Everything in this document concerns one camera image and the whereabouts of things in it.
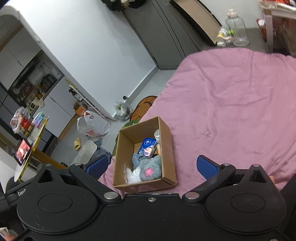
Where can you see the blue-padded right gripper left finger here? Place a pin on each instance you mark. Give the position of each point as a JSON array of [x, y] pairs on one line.
[[87, 176]]

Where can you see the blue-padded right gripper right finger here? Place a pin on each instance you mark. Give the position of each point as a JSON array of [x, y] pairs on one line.
[[216, 176]]

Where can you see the clear plastic bag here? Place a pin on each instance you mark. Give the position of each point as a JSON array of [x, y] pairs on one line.
[[132, 176]]

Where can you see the grey pink plush toy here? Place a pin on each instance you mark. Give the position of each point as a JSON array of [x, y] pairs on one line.
[[150, 169]]

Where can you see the blue tissue pack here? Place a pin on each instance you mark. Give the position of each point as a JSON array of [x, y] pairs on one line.
[[148, 147]]

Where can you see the yellow slipper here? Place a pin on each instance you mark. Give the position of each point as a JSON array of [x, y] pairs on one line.
[[77, 144]]

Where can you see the brown cardboard box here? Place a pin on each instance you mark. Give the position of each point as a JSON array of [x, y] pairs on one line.
[[130, 142]]

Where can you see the white plastic shopping bag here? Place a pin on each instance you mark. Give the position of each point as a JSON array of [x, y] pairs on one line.
[[92, 125]]

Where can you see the round yellow-rimmed table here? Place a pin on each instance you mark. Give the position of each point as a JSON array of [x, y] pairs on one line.
[[34, 140]]

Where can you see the tablet with lit screen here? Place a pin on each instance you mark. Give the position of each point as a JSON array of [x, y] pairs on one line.
[[23, 150]]

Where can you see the white crumpled plastic wrap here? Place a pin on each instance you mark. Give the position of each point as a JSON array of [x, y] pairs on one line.
[[157, 136]]

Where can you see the pink bed sheet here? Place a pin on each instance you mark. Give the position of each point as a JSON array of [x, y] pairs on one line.
[[234, 106]]

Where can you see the grey plastic trash bag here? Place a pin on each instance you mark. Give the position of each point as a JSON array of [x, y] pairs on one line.
[[123, 110]]

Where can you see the orange cartoon floor mat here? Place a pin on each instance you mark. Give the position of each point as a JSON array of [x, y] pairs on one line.
[[142, 107]]

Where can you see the grey wardrobe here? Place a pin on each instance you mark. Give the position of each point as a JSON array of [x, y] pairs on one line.
[[164, 32]]

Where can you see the clear large water jug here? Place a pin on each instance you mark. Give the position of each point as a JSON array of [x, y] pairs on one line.
[[236, 26]]

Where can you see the red snack bag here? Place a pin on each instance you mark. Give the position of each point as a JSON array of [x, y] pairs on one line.
[[262, 27]]

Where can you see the wooden framed board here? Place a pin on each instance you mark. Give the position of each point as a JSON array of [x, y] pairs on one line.
[[200, 18]]

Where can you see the white side shelf unit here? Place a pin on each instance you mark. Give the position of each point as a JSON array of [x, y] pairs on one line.
[[279, 18]]

